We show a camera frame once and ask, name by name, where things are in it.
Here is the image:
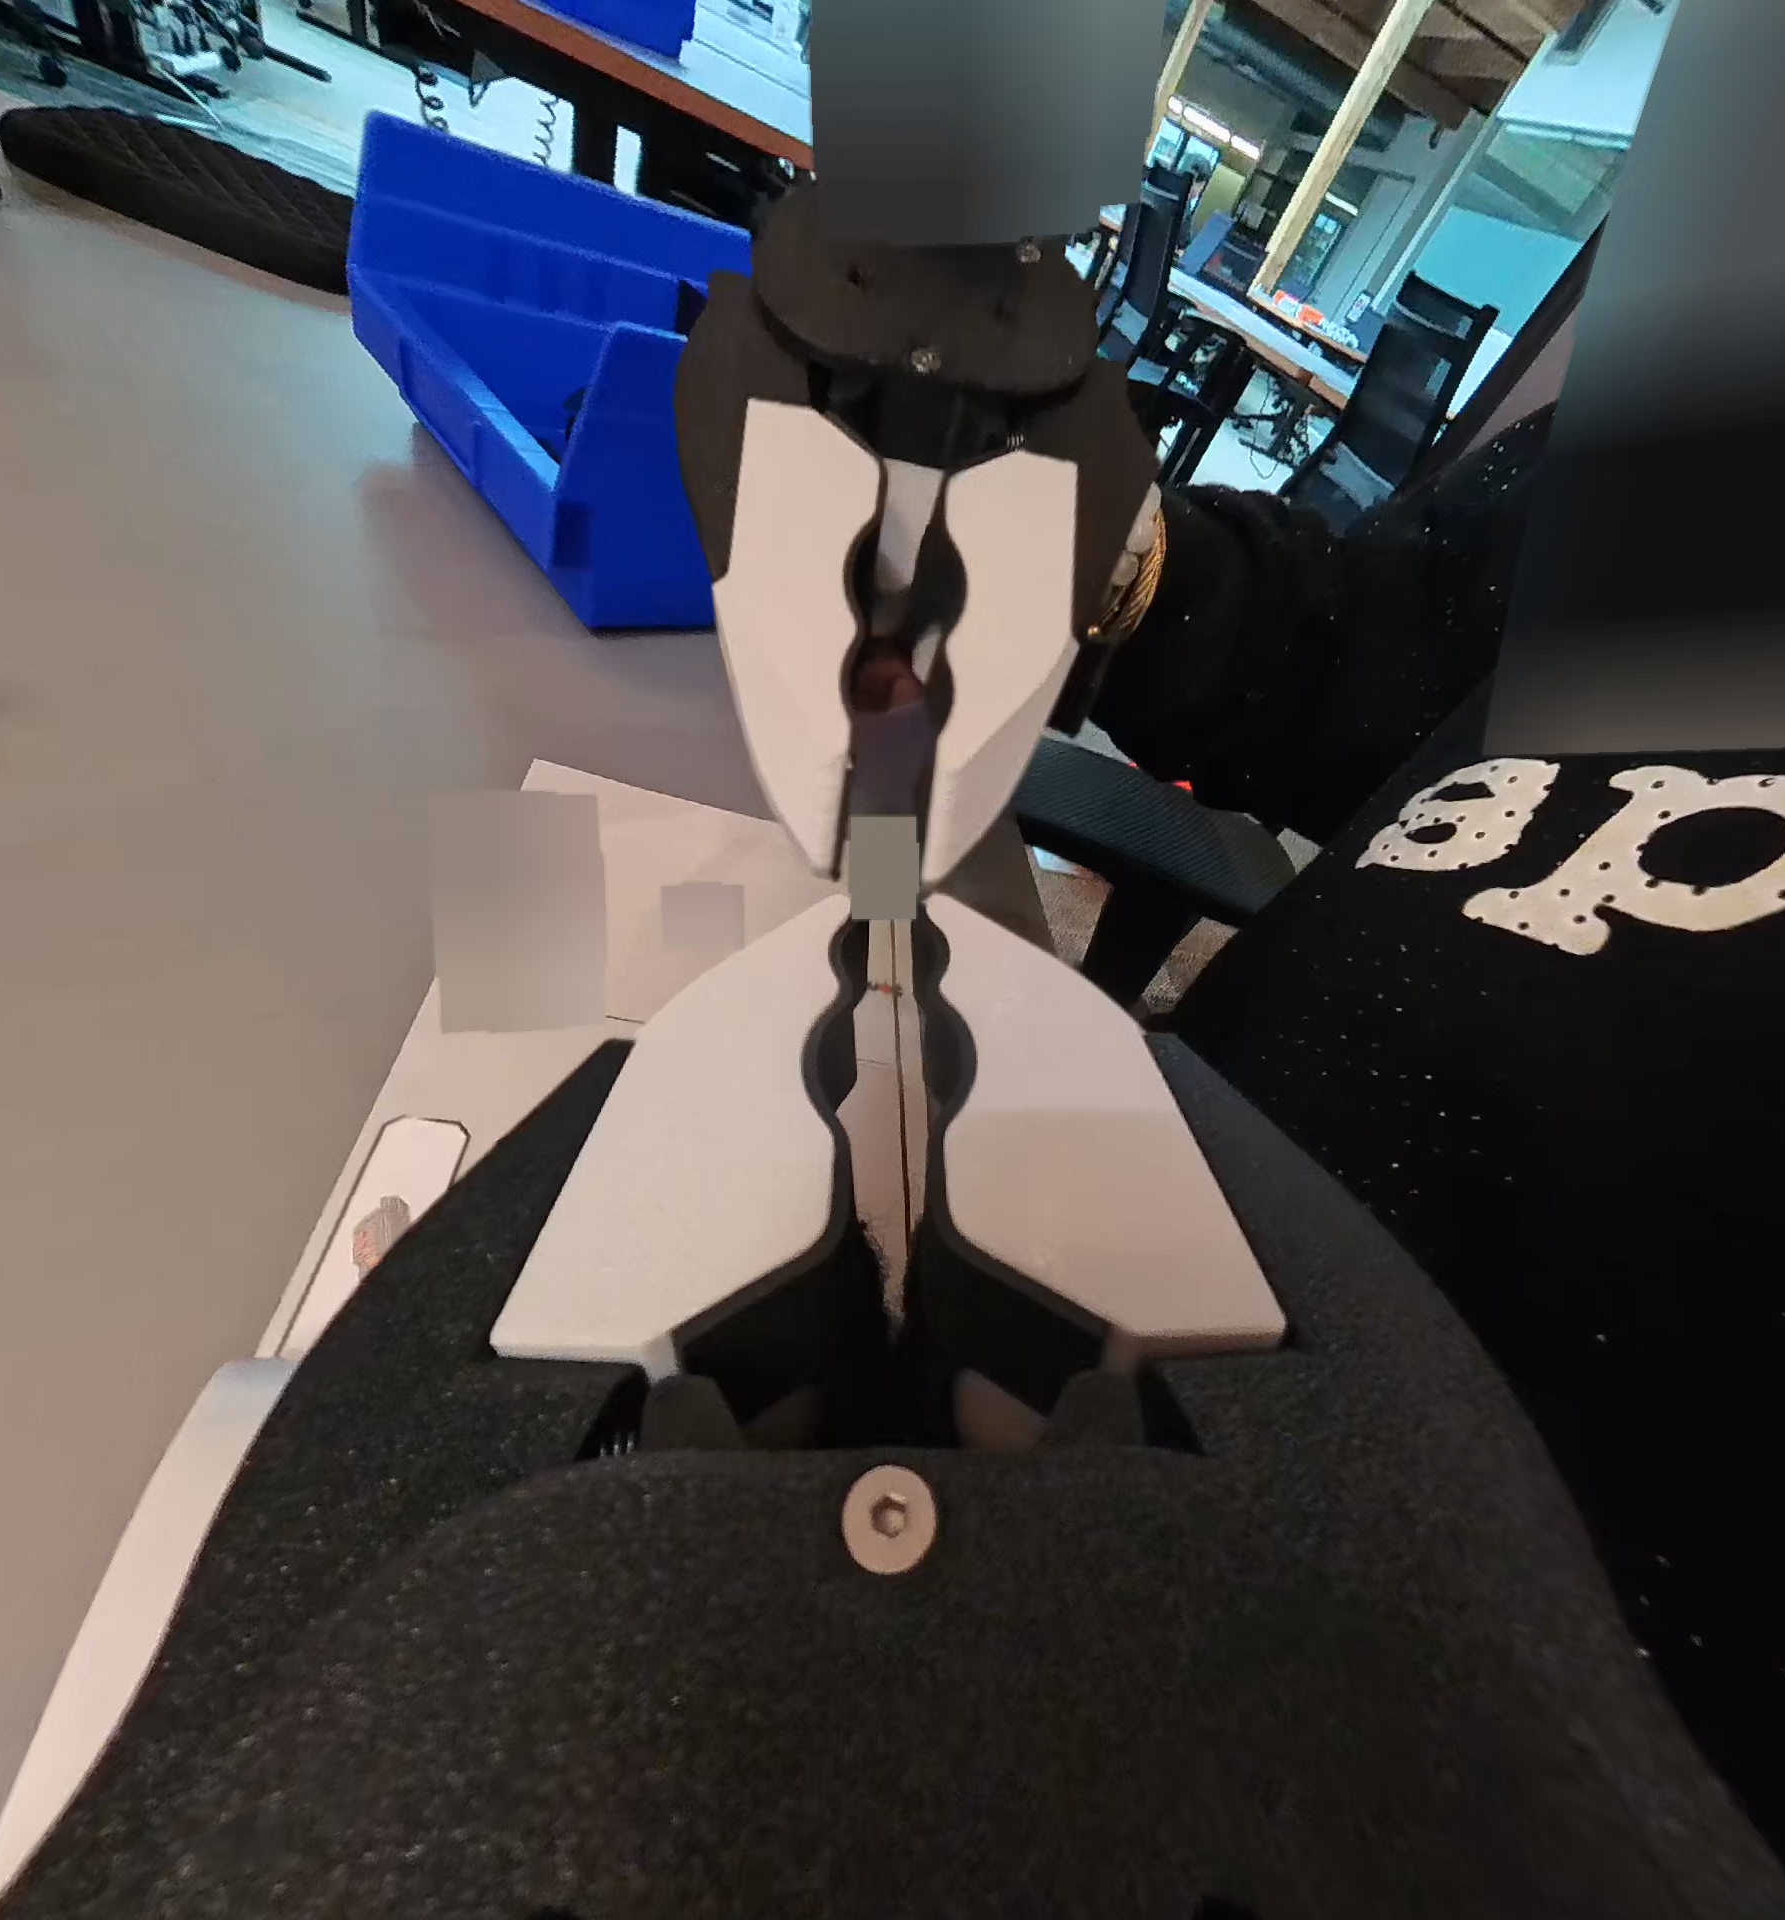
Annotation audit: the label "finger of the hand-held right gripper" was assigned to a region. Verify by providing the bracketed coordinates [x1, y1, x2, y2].
[714, 392, 895, 885]
[915, 450, 1093, 891]

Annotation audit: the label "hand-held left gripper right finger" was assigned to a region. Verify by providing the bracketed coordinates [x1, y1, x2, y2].
[915, 897, 1291, 1374]

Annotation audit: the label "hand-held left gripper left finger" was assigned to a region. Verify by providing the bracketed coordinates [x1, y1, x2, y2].
[490, 900, 848, 1381]

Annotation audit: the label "person's right forearm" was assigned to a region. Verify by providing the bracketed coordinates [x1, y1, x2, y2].
[1096, 404, 1562, 843]

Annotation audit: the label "lego instruction booklet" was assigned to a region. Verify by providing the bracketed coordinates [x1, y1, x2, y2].
[0, 757, 925, 1920]

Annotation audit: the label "black mesh office chair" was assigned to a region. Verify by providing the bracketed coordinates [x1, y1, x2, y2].
[1013, 743, 1300, 1023]

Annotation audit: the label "wooden desk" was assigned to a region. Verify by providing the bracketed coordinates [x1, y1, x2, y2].
[456, 0, 819, 175]

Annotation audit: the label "long white desk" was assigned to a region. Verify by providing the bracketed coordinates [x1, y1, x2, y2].
[1169, 271, 1450, 414]

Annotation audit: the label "blue plastic storage bin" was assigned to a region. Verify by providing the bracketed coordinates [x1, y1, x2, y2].
[348, 109, 759, 632]

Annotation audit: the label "black mesh-back chair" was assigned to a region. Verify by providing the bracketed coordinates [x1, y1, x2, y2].
[1289, 271, 1501, 534]

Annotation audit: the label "black quilted pad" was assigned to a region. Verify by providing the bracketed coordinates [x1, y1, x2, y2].
[0, 104, 357, 298]

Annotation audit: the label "gold bracelet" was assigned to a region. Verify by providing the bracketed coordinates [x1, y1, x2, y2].
[1096, 510, 1171, 644]

